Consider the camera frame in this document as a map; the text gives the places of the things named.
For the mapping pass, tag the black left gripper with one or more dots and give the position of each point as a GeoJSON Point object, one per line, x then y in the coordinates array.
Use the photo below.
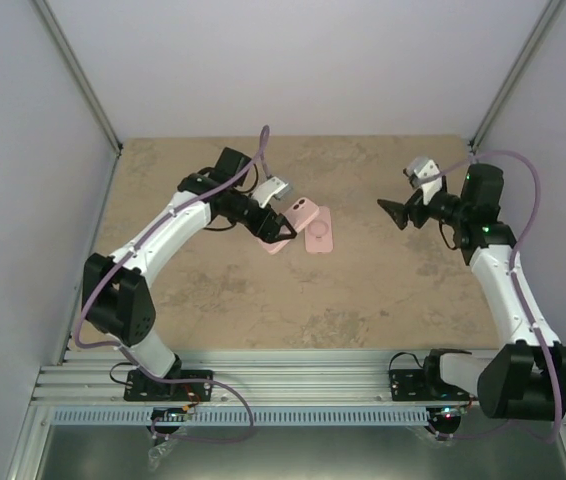
{"type": "Point", "coordinates": [274, 223]}

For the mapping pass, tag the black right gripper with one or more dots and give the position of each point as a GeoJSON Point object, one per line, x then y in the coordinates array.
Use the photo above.
{"type": "Point", "coordinates": [413, 206]}

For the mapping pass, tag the light pink phone case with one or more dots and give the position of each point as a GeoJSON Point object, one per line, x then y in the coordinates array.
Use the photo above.
{"type": "Point", "coordinates": [299, 215]}

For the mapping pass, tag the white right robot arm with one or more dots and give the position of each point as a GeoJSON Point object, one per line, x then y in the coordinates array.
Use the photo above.
{"type": "Point", "coordinates": [526, 379]}

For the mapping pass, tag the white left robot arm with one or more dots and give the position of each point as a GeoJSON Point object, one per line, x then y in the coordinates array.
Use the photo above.
{"type": "Point", "coordinates": [116, 297]}

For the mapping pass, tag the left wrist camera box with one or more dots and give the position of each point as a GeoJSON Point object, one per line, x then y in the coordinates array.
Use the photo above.
{"type": "Point", "coordinates": [274, 188]}

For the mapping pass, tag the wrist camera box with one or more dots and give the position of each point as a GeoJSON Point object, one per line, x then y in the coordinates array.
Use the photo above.
{"type": "Point", "coordinates": [274, 188]}
{"type": "Point", "coordinates": [424, 175]}

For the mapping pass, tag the pink phone with ring holder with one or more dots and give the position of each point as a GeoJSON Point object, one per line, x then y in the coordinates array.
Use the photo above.
{"type": "Point", "coordinates": [319, 233]}

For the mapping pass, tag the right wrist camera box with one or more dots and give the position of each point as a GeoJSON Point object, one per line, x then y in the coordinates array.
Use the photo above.
{"type": "Point", "coordinates": [424, 175]}

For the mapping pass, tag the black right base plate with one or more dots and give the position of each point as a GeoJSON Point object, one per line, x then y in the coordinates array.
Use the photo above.
{"type": "Point", "coordinates": [415, 385]}

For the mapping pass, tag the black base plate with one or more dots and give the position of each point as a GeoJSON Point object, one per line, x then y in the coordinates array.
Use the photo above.
{"type": "Point", "coordinates": [197, 389]}
{"type": "Point", "coordinates": [415, 385]}

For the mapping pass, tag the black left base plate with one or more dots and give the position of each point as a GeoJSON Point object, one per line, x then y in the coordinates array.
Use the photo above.
{"type": "Point", "coordinates": [197, 389]}

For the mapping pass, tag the aluminium rail frame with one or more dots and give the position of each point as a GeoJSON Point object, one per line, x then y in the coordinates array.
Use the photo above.
{"type": "Point", "coordinates": [323, 330]}

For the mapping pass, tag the right aluminium corner post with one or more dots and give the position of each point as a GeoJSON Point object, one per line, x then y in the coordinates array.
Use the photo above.
{"type": "Point", "coordinates": [524, 58]}

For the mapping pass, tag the aluminium corner post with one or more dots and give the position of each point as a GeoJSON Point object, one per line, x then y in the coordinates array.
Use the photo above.
{"type": "Point", "coordinates": [524, 58]}
{"type": "Point", "coordinates": [68, 56]}

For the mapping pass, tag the grey slotted cable duct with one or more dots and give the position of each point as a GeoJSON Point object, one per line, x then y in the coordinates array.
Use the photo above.
{"type": "Point", "coordinates": [231, 416]}

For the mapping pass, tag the left aluminium corner post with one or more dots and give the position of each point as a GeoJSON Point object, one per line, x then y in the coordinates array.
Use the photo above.
{"type": "Point", "coordinates": [68, 56]}

